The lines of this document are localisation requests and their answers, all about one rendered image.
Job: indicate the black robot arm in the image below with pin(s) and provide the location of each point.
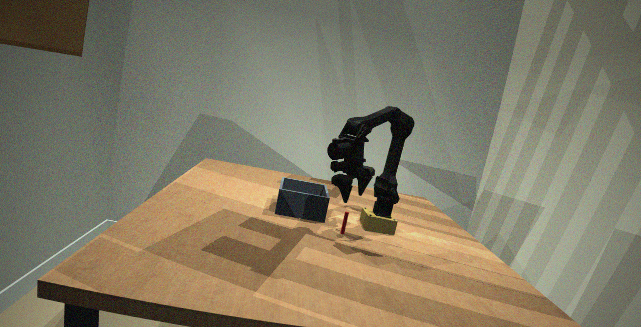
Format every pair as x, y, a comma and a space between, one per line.
385, 187

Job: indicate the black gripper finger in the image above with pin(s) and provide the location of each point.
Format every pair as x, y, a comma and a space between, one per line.
363, 183
345, 192

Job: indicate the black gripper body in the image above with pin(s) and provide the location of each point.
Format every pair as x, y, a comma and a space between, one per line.
354, 169

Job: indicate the red peg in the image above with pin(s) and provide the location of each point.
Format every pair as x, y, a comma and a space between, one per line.
344, 222

